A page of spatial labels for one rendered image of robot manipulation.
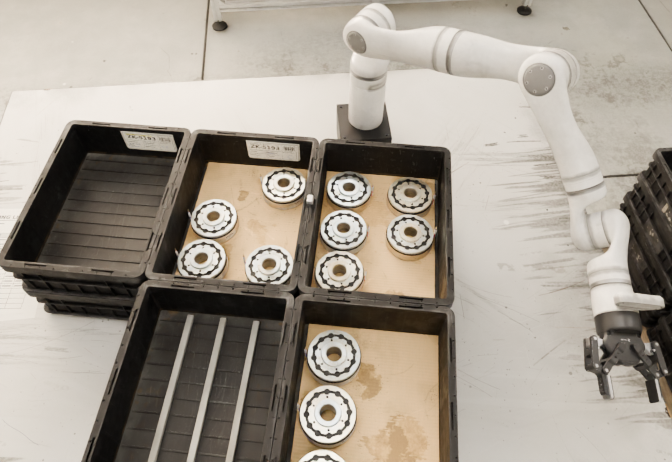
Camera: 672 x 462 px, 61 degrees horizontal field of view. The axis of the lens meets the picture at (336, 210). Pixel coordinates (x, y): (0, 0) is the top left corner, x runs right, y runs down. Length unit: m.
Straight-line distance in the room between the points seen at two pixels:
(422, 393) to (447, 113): 0.89
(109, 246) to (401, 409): 0.72
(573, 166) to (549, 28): 2.27
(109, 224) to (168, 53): 1.85
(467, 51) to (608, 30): 2.32
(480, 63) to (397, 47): 0.18
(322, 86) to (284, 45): 1.31
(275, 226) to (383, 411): 0.47
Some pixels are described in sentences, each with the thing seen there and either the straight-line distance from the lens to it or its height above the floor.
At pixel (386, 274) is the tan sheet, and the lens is 1.22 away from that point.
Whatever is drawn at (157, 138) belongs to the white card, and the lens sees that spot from 1.41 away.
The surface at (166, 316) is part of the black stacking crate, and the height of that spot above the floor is 0.83.
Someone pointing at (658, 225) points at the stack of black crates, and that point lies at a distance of 2.02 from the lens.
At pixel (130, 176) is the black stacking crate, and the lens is 1.46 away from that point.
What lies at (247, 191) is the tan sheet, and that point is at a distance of 1.36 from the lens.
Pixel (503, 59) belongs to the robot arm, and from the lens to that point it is 1.20.
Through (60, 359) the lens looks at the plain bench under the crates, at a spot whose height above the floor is 0.70.
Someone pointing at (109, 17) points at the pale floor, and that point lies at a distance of 3.47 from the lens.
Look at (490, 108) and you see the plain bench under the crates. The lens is 1.77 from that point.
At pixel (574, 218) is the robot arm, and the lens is 1.17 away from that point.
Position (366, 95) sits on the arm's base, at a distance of 1.42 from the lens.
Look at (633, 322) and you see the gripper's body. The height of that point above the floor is 0.99.
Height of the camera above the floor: 1.90
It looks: 55 degrees down
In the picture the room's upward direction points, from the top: straight up
